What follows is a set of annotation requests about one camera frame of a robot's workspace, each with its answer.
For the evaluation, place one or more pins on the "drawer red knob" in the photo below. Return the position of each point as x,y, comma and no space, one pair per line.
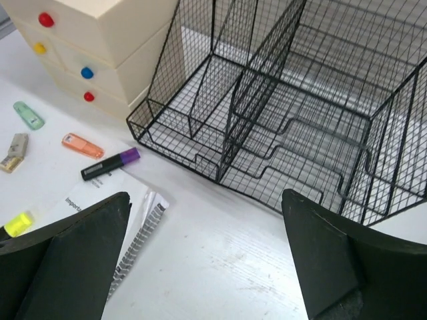
88,96
46,20

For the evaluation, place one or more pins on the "black wire mesh organizer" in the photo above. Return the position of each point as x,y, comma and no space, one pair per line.
327,98

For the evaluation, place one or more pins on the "green transparent correction tape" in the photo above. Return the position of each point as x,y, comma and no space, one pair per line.
29,117

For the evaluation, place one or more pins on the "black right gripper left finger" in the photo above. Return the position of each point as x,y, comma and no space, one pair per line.
64,270

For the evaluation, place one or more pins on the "purple cap black highlighter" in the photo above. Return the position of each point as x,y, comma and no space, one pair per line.
110,164

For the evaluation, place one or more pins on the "small drawer yellow knob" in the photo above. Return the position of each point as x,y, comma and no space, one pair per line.
39,49

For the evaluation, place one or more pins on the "cream drawer cabinet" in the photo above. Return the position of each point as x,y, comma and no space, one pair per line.
120,41

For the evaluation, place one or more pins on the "white paper manual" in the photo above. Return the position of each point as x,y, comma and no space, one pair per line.
147,209

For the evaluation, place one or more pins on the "yellow cap black highlighter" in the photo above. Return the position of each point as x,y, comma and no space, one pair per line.
17,226

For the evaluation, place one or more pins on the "grey eraser with sleeve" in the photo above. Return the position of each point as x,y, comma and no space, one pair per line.
16,152

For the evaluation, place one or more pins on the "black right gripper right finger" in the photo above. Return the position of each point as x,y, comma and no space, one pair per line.
350,271

